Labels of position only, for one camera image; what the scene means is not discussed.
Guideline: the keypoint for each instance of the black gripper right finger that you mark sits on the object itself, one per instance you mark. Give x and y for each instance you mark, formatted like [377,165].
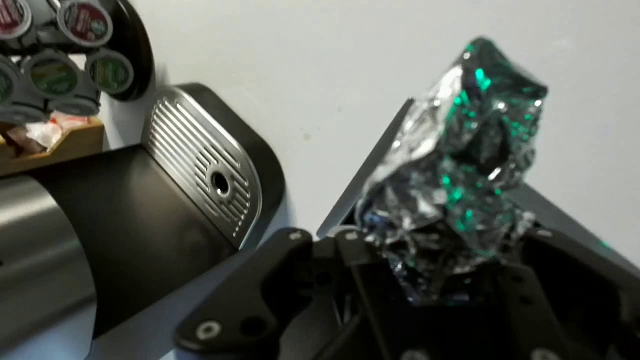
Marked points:
[561,299]

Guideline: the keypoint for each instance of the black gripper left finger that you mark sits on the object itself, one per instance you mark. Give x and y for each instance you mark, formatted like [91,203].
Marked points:
[293,299]

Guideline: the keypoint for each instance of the silver foil ball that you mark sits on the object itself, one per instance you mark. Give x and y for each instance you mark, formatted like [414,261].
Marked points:
[440,200]

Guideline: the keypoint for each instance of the coffee machine drip tray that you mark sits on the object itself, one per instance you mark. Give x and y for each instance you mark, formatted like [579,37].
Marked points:
[223,165]

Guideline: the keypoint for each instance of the wooden tray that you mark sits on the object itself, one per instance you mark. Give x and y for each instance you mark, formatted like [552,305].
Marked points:
[77,143]

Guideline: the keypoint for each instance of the coffee pod carousel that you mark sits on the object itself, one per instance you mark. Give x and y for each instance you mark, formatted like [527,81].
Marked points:
[69,54]

